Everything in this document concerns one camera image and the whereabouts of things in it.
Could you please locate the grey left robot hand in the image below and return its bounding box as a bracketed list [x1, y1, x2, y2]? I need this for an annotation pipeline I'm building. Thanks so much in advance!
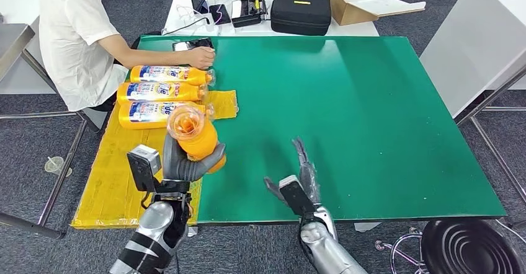
[163, 132, 226, 183]

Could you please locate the white table with steel legs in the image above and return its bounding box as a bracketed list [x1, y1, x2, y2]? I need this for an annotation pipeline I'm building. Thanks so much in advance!
[419, 0, 526, 205]
[0, 0, 109, 240]

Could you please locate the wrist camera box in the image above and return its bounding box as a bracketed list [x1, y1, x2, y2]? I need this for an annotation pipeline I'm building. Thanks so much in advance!
[279, 175, 317, 217]
[126, 144, 163, 193]

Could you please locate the orange detergent bottle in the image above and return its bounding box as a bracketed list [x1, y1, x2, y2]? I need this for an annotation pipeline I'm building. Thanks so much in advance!
[118, 101, 215, 131]
[130, 64, 216, 87]
[166, 102, 227, 174]
[117, 82, 209, 105]

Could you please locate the chrome stool base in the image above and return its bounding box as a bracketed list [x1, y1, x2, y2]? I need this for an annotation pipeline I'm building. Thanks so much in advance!
[375, 228, 426, 274]

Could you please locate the black handheld device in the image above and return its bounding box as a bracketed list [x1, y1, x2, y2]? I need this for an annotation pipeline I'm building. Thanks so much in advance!
[231, 0, 269, 29]

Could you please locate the black smartphone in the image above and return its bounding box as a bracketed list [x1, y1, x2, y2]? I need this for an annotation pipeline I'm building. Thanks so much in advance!
[172, 37, 215, 53]

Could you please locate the clear plastic cup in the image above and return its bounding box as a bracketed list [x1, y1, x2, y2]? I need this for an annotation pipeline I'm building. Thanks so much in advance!
[44, 156, 74, 178]

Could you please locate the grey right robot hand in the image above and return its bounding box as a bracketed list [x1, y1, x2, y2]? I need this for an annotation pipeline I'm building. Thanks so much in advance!
[264, 138, 321, 207]

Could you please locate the dark phone with cable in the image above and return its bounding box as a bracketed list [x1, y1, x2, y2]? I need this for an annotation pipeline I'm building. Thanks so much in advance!
[208, 4, 232, 25]

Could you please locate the black zip case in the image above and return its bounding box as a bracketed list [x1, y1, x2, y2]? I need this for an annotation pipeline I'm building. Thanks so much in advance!
[270, 0, 332, 37]

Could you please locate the person's right hand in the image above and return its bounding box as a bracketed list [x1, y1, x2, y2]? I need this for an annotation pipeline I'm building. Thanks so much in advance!
[187, 46, 216, 71]

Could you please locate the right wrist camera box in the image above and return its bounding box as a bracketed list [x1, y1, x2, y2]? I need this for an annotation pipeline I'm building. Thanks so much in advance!
[279, 175, 317, 217]

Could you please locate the white floor cable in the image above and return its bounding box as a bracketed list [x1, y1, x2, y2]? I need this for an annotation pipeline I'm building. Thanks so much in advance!
[493, 218, 526, 245]

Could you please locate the yellow plastic sheet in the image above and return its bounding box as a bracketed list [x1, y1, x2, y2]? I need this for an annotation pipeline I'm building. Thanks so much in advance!
[70, 89, 239, 230]

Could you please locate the person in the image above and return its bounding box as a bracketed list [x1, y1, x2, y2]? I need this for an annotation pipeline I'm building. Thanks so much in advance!
[38, 0, 216, 113]

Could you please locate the white sheet in box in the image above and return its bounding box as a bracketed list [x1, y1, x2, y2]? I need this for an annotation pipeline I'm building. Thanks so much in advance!
[337, 0, 427, 17]

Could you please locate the open cardboard box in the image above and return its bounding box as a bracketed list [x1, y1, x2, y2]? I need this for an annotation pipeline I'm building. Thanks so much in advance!
[323, 0, 427, 27]

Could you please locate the black power cable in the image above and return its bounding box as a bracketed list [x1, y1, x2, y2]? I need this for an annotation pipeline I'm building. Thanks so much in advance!
[163, 16, 211, 37]

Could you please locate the white power strip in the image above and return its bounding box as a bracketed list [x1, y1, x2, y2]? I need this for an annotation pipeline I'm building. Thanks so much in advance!
[163, 4, 213, 35]

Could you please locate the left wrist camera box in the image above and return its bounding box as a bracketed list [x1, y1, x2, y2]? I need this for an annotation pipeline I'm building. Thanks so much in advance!
[126, 144, 163, 193]

